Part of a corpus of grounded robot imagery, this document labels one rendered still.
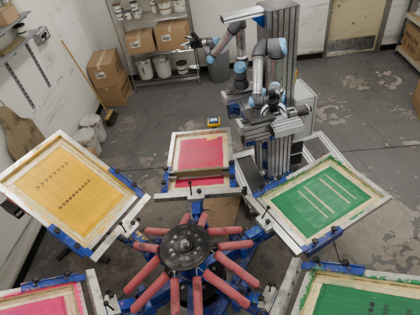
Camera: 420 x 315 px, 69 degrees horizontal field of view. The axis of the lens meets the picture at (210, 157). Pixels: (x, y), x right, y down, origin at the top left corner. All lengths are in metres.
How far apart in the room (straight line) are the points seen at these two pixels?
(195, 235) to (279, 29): 1.63
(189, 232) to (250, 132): 1.18
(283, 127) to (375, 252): 1.53
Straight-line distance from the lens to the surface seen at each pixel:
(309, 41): 6.13
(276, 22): 2.50
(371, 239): 3.47
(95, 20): 6.10
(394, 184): 4.01
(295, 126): 2.67
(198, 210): 2.26
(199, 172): 2.51
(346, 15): 6.22
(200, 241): 1.79
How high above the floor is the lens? 2.83
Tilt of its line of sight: 43 degrees down
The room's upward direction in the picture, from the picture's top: 10 degrees counter-clockwise
